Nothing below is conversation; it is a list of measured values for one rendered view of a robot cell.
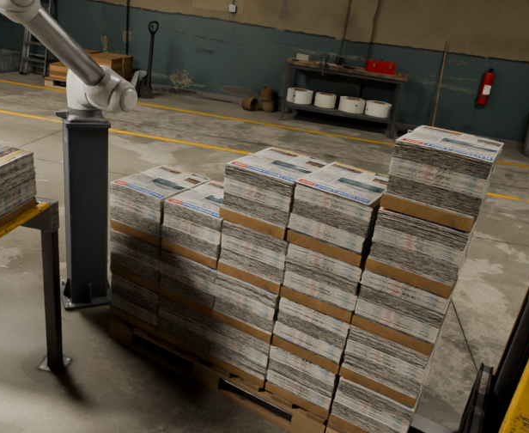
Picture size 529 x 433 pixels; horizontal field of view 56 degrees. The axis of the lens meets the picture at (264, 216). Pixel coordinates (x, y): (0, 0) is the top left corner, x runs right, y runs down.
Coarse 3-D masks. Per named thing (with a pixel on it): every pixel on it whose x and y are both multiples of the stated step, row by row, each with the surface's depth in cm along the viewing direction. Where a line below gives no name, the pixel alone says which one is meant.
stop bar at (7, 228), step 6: (42, 204) 188; (48, 204) 190; (30, 210) 182; (36, 210) 183; (42, 210) 187; (18, 216) 176; (24, 216) 177; (30, 216) 180; (12, 222) 172; (18, 222) 173; (24, 222) 176; (0, 228) 167; (6, 228) 167; (12, 228) 170; (0, 234) 164
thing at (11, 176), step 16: (0, 144) 179; (0, 160) 166; (16, 160) 170; (32, 160) 180; (0, 176) 163; (16, 176) 171; (32, 176) 181; (0, 192) 164; (16, 192) 174; (32, 192) 183; (0, 208) 166; (16, 208) 177
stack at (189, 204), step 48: (144, 192) 210; (192, 192) 217; (192, 240) 204; (240, 240) 193; (144, 288) 227; (192, 288) 212; (240, 288) 199; (288, 288) 188; (336, 288) 179; (144, 336) 236; (192, 336) 220; (240, 336) 206; (288, 336) 195; (336, 336) 184; (240, 384) 214; (288, 384) 202; (336, 384) 194
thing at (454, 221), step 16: (400, 208) 158; (416, 208) 155; (432, 208) 153; (448, 224) 152; (464, 224) 150; (384, 272) 167; (400, 272) 164; (432, 288) 160; (448, 288) 158; (352, 320) 178; (368, 320) 175; (384, 336) 174; (400, 336) 171; (368, 384) 183; (400, 400) 178; (416, 400) 176; (352, 432) 193; (368, 432) 189
